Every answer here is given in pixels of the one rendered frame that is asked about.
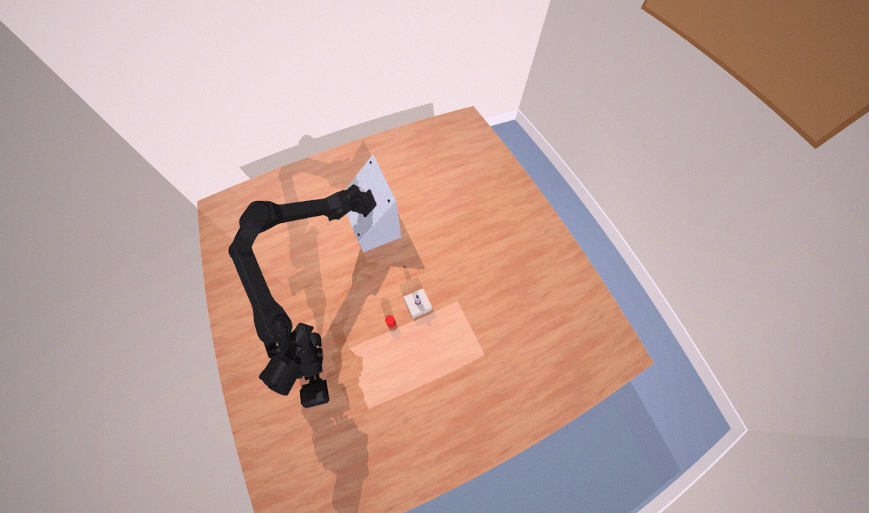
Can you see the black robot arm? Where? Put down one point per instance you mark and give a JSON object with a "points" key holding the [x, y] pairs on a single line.
{"points": [[272, 324]]}

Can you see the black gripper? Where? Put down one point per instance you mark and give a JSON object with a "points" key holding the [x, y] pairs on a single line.
{"points": [[315, 392]]}

